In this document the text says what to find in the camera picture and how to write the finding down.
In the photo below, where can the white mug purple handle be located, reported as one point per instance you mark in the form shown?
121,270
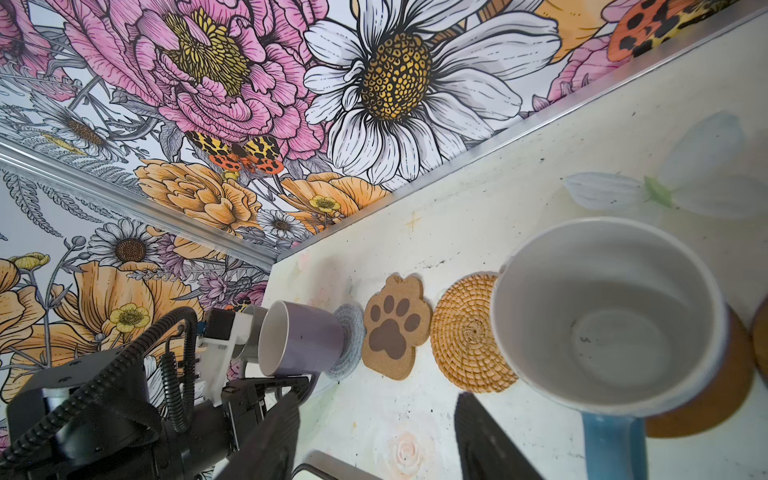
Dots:
299,340

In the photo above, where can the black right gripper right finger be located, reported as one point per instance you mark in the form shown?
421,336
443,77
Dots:
485,450

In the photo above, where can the plain brown wooden round coaster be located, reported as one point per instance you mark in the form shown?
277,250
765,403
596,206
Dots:
759,338

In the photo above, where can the aluminium frame corner post left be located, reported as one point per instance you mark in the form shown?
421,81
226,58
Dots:
28,163

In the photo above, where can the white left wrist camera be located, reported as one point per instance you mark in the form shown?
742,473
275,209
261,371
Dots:
225,333

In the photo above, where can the light blue mug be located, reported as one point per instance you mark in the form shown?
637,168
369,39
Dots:
615,319

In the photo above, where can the woven rattan round coaster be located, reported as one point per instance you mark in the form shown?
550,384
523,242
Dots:
462,339

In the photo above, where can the grey mug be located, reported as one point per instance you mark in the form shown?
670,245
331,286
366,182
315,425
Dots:
255,330

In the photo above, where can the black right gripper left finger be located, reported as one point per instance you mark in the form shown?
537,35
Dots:
269,452

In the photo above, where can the scratched brown wooden round coaster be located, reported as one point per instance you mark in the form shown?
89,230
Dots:
720,399

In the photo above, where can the cork paw print coaster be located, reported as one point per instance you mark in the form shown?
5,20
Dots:
397,320

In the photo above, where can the white strawberry serving tray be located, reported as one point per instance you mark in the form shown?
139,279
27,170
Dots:
318,465

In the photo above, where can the grey woven round coaster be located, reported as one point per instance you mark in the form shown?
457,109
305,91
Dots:
354,331

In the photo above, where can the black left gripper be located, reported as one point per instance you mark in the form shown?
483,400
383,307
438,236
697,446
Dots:
122,435

